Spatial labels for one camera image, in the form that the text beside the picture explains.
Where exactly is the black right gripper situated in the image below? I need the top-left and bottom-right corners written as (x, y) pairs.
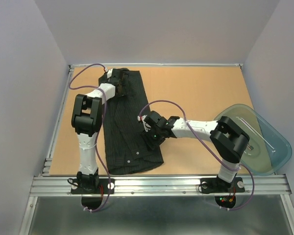
top-left (139, 126), bottom-right (165, 152)

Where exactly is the black pinstriped long sleeve shirt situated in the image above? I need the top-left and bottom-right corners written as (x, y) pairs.
top-left (103, 71), bottom-right (164, 175)

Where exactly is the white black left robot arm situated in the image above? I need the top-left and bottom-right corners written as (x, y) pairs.
top-left (68, 69), bottom-right (129, 194)

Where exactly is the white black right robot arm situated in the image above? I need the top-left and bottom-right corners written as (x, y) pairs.
top-left (138, 111), bottom-right (250, 191)

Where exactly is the translucent blue plastic bin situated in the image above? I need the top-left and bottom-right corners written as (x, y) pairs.
top-left (215, 104), bottom-right (292, 176)

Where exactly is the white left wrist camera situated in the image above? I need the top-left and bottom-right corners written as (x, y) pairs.
top-left (105, 69), bottom-right (114, 79)

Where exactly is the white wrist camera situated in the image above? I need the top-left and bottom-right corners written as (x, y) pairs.
top-left (137, 115), bottom-right (149, 130)
top-left (105, 69), bottom-right (114, 79)

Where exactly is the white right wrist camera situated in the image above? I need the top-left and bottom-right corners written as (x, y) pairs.
top-left (137, 115), bottom-right (149, 130)

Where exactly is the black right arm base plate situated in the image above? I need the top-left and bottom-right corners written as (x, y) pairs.
top-left (198, 176), bottom-right (245, 194)

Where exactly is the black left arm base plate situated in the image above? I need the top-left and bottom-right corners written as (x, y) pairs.
top-left (67, 178), bottom-right (115, 195)

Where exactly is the aluminium table frame rail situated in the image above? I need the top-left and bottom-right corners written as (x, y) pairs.
top-left (20, 65), bottom-right (294, 235)

